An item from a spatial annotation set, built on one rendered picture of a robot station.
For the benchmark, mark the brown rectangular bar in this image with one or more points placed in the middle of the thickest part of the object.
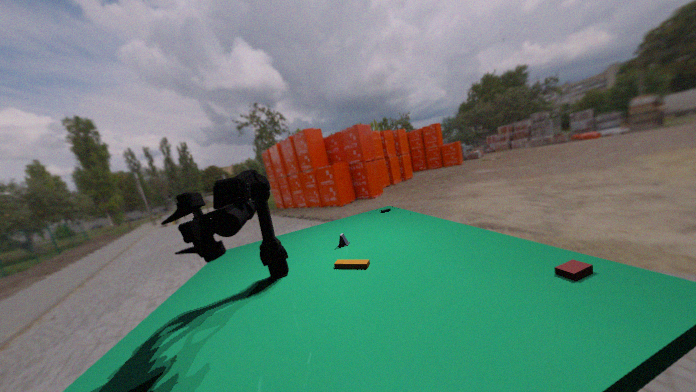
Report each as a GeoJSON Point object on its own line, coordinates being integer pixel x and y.
{"type": "Point", "coordinates": [352, 263]}

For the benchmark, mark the reddish-brown flat block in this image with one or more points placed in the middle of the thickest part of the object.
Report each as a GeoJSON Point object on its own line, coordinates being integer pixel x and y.
{"type": "Point", "coordinates": [573, 269]}

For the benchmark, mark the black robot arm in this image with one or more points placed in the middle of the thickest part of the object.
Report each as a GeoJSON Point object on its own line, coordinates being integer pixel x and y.
{"type": "Point", "coordinates": [231, 201]}

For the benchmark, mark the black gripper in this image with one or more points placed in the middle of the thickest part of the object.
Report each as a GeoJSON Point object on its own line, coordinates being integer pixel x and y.
{"type": "Point", "coordinates": [188, 203]}

